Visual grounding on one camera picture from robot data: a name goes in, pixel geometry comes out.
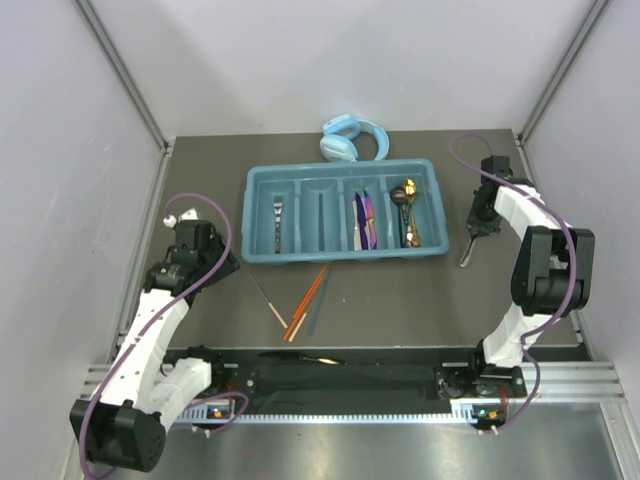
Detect gold spoon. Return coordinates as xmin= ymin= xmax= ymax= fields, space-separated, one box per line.
xmin=403 ymin=178 xmax=421 ymax=248

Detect blue plastic cutlery tray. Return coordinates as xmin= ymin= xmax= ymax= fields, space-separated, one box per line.
xmin=241 ymin=159 xmax=450 ymax=264

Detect iridescent knife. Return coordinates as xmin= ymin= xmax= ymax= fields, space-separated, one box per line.
xmin=363 ymin=190 xmax=377 ymax=239

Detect dark blue utensil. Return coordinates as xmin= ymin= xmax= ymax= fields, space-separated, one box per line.
xmin=354 ymin=189 xmax=378 ymax=250

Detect light blue headphones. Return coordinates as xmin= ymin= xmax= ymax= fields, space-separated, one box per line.
xmin=319 ymin=114 xmax=390 ymax=162

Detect silver grey knife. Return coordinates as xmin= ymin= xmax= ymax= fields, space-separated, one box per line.
xmin=258 ymin=351 xmax=347 ymax=365

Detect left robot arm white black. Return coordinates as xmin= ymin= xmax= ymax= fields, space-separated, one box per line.
xmin=70 ymin=209 xmax=248 ymax=479

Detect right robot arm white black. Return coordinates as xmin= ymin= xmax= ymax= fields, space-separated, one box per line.
xmin=465 ymin=155 xmax=595 ymax=396

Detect patterned fork in tray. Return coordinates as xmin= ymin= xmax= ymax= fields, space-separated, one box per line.
xmin=273 ymin=196 xmax=284 ymax=254

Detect orange chopstick long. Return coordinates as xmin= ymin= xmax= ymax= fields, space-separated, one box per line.
xmin=293 ymin=263 xmax=329 ymax=321

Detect orange chopstick lower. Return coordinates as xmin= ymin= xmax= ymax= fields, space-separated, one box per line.
xmin=283 ymin=297 xmax=314 ymax=342

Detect pink knife in tray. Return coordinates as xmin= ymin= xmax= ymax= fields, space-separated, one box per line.
xmin=352 ymin=197 xmax=362 ymax=251

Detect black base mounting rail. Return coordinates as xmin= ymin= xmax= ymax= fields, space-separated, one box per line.
xmin=164 ymin=346 xmax=527 ymax=416

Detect slotted cable duct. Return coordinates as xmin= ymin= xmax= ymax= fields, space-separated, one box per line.
xmin=184 ymin=402 xmax=506 ymax=426

